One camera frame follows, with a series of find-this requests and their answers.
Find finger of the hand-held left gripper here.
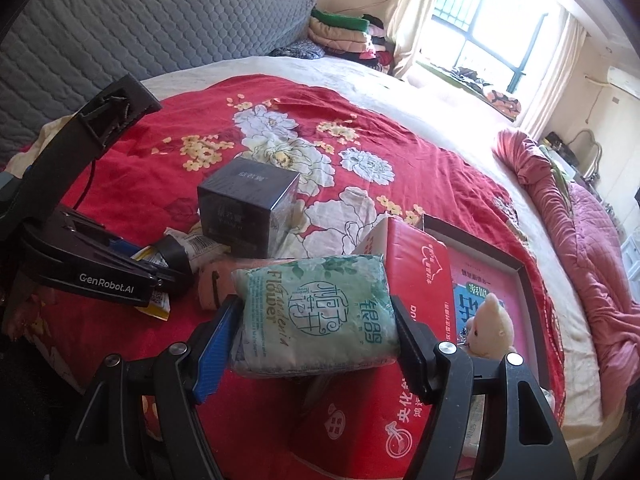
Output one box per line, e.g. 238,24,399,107
62,207,146,261
150,237,197,297

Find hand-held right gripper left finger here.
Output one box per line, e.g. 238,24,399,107
55,296,246,480

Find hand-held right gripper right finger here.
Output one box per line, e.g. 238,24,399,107
389,294,576,480

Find cream plush bear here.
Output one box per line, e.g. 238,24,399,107
465,291,518,361

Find green tissue packet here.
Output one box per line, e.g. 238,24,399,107
231,254,401,378

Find shallow box with pink print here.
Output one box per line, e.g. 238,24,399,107
421,213,557,461

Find white printed packet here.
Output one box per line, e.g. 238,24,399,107
164,227,228,273

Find pink folded towel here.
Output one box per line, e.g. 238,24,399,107
197,255,301,311

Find red cardboard carton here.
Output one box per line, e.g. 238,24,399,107
299,215,483,480

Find red floral blanket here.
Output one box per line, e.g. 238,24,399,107
10,74,566,480

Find dark blue square box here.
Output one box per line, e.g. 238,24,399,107
196,156,302,257

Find pink quilt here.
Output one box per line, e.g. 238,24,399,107
492,127,640,391

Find grey quilted headboard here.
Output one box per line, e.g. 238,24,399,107
0,0,321,166

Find green cloth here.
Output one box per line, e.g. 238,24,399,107
540,145,571,196

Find cream bed sheet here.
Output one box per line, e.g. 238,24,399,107
0,55,616,461

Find pale blue plastic bin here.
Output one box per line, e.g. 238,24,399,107
620,236,640,281

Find dark patterned cloth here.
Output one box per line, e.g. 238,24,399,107
270,39,326,61

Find orange floral cloth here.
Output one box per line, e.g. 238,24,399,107
482,87,523,121

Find metal chair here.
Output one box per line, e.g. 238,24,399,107
570,129,603,181

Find stack of folded clothes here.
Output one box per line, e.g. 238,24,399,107
307,7,401,73

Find dark crumpled clothes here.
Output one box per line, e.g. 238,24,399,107
440,65,488,93

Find cream curtain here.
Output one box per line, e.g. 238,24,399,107
387,0,451,78
520,7,588,136

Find barred window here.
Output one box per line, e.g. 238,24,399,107
420,0,566,91

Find white air conditioner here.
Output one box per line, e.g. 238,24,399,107
602,67,640,103

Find black cable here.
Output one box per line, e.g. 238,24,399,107
75,152,101,211

